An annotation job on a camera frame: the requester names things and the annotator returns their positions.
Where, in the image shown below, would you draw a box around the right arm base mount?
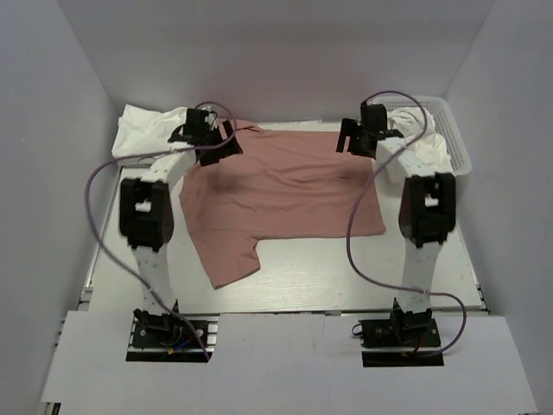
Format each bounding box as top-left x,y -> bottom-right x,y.
352,308 -> 444,368

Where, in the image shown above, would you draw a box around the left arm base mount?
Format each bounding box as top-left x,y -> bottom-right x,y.
125,309 -> 217,363

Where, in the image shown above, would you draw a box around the crumpled white t-shirts in basket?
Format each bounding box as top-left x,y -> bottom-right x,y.
377,107 -> 454,173

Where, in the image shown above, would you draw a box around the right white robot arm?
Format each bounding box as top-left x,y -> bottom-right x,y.
336,101 -> 456,345

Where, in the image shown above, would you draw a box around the white plastic basket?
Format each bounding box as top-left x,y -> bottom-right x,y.
369,95 -> 472,187

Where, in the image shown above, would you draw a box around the pink t-shirt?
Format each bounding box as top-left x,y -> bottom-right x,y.
180,120 -> 386,289

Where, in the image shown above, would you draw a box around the folded white t-shirt stack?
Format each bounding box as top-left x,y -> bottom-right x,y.
111,105 -> 187,168

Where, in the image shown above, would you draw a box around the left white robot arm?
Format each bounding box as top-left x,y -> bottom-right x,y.
119,101 -> 243,345

